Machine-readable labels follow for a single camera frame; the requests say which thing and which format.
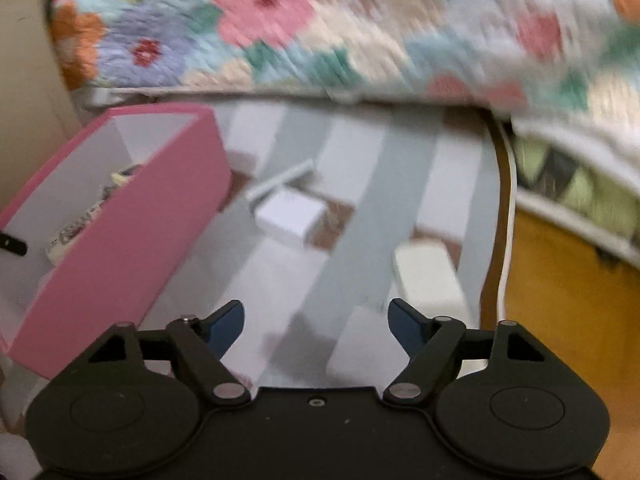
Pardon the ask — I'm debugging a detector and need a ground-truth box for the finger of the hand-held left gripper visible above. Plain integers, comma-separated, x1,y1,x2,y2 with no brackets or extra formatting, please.
0,232,29,256

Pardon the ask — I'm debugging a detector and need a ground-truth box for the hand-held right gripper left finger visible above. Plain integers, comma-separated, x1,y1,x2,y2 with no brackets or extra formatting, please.
89,300,252,405

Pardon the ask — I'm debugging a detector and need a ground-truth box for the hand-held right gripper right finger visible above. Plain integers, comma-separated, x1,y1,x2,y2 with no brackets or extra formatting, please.
382,298,546,405

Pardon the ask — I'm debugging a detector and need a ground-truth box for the long white rounded case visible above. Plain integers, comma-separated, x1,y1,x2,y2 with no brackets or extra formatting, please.
392,241,468,316

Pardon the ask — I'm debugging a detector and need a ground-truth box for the pink cardboard box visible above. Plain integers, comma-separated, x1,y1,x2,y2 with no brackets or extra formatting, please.
0,102,233,380

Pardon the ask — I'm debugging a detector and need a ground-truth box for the white cube charger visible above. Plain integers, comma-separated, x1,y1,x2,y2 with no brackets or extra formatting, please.
254,187,325,248

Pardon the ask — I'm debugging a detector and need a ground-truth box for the white box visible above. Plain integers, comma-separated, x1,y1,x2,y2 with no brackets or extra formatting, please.
245,159,317,206

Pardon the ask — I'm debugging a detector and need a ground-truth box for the beige cabinet panel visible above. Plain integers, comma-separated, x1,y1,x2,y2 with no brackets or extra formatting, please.
0,0,83,206

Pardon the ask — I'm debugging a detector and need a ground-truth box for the striped grey white rug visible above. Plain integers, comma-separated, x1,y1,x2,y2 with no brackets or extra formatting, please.
135,97,516,391

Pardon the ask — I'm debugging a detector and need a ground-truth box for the green yarn bundle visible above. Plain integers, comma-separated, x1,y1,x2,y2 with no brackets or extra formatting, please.
515,135,640,226

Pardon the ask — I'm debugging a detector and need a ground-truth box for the white sheet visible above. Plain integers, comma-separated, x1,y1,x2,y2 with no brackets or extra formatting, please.
510,105,640,176

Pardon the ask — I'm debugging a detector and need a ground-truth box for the floral quilt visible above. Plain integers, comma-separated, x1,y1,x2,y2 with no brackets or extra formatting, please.
47,0,640,111

